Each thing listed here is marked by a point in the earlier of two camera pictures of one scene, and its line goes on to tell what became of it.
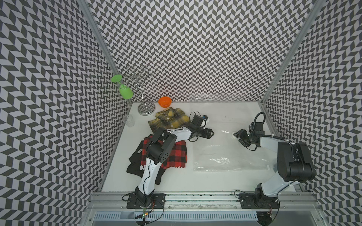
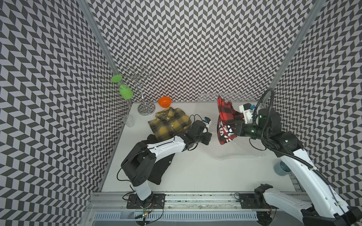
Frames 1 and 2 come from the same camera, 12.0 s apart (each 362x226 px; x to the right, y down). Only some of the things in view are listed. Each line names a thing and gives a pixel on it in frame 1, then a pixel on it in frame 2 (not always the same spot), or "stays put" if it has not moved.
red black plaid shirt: (178, 157) to (227, 117)
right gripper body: (246, 141) to (244, 129)
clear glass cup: (129, 120) stays put
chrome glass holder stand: (144, 108) stays put
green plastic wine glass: (125, 91) stays put
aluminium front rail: (291, 201) stays put
